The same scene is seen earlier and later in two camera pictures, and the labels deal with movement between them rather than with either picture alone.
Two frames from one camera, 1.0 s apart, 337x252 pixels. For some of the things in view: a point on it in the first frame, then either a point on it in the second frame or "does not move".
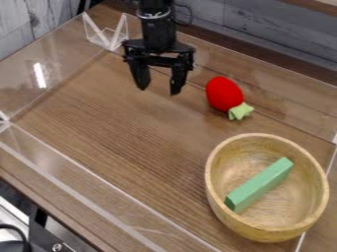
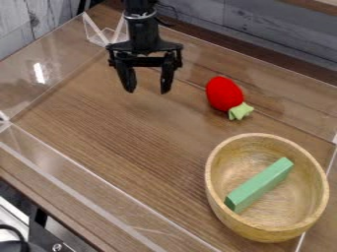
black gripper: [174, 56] -> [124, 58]
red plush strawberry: [225, 96] does not move
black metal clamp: [50, 235] does not move
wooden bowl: [266, 187] does not move
